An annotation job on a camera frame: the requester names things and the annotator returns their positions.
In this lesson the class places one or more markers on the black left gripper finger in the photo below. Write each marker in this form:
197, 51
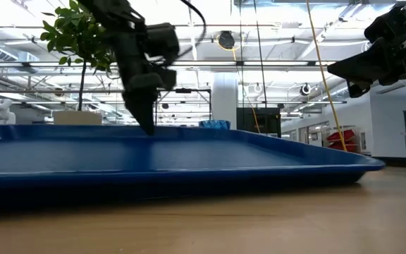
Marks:
144, 113

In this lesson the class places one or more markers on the white building column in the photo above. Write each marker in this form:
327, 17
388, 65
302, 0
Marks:
224, 98

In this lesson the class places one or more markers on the black cabinet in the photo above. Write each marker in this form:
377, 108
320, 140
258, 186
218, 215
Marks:
263, 121

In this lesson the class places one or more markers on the red storage bins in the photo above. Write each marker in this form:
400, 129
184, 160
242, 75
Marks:
340, 139

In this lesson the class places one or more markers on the blue faceted cup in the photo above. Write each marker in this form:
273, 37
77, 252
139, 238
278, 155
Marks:
214, 124

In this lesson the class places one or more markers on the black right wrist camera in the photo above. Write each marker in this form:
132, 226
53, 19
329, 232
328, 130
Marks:
358, 91

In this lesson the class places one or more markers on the blue plastic tray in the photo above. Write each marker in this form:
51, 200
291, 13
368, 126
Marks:
153, 155

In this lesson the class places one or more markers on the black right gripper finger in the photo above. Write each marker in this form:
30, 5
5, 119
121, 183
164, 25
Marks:
365, 68

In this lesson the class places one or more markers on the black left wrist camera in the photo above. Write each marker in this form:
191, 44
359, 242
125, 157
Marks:
162, 42

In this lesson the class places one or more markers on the white plant pot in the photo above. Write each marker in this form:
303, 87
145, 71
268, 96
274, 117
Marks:
77, 118

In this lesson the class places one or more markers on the green leafy plant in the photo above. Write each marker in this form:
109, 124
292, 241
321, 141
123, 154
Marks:
76, 35

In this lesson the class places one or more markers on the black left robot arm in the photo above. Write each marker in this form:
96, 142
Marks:
108, 14

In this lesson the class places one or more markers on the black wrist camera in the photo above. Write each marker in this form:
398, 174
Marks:
162, 42
358, 91

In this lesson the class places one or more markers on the white humanoid robot figure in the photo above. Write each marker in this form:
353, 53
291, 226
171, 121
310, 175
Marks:
1, 113

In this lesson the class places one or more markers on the black metal frame stand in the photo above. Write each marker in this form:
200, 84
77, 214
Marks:
183, 90

